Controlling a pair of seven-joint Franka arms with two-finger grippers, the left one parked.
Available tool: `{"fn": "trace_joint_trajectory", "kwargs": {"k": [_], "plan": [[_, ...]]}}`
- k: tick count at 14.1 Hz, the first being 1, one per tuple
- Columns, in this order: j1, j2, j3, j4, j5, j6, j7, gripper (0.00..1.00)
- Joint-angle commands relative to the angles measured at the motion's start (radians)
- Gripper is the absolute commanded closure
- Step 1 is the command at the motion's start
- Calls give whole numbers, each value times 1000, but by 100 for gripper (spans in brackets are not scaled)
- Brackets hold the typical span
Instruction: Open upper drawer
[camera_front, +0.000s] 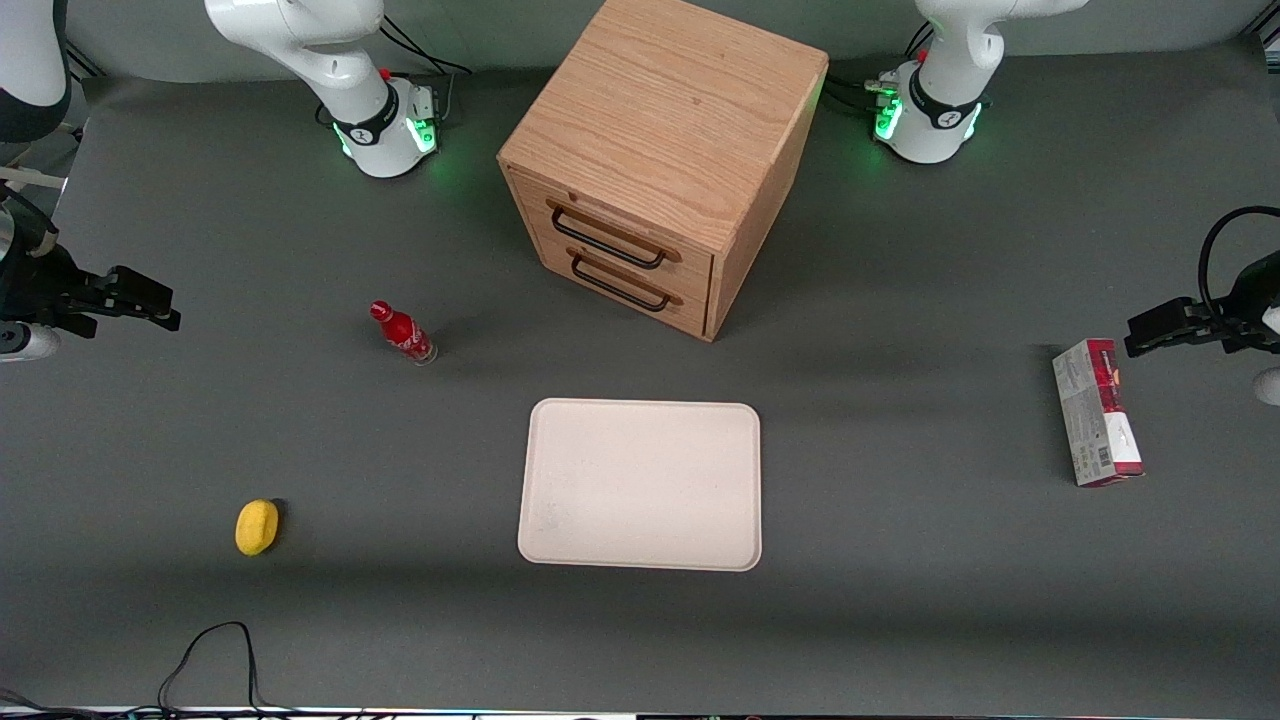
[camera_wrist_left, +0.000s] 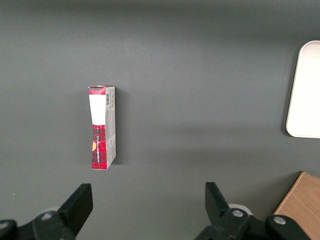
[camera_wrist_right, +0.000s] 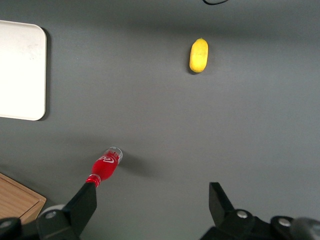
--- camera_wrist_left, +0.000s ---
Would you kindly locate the wooden drawer cabinet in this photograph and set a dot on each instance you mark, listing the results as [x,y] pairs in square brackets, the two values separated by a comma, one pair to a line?
[302,205]

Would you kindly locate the red plaid cardboard box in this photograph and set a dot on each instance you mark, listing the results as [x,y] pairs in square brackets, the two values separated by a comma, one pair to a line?
[100,140]

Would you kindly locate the cream rectangular tray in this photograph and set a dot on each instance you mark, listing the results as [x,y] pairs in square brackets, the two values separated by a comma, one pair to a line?
[306,95]

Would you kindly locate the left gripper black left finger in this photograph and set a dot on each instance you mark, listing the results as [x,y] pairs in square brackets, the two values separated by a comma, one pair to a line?
[77,207]

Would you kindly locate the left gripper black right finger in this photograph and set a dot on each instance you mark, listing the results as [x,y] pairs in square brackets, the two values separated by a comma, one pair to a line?
[216,205]

